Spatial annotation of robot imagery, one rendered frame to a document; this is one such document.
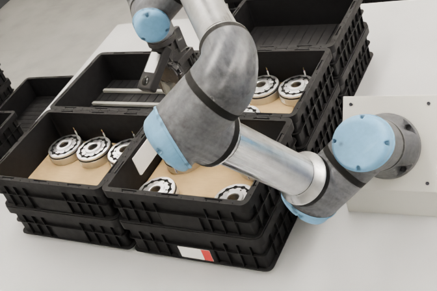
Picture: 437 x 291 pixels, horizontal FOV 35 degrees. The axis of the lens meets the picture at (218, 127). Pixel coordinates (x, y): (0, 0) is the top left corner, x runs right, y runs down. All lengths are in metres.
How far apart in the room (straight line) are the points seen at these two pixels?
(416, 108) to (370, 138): 0.24
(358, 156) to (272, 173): 0.19
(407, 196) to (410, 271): 0.18
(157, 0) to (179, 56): 0.23
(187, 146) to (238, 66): 0.16
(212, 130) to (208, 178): 0.60
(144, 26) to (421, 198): 0.73
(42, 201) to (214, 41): 0.88
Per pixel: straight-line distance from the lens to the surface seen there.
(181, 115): 1.14
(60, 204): 1.86
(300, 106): 1.70
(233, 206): 1.50
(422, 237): 1.64
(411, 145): 1.57
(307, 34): 2.19
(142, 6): 1.50
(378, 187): 1.65
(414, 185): 1.63
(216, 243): 1.65
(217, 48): 1.15
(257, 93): 1.93
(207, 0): 1.30
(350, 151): 1.42
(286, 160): 1.34
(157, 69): 1.63
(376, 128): 1.42
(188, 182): 1.76
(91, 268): 1.87
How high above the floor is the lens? 1.90
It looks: 34 degrees down
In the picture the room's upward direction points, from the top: 21 degrees counter-clockwise
